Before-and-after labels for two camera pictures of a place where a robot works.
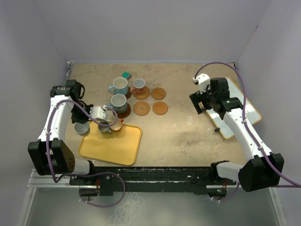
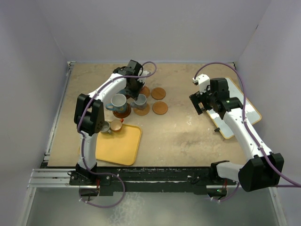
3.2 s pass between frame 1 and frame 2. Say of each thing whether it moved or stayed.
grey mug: moved
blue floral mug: stayed
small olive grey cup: stayed
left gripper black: moved
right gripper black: stayed
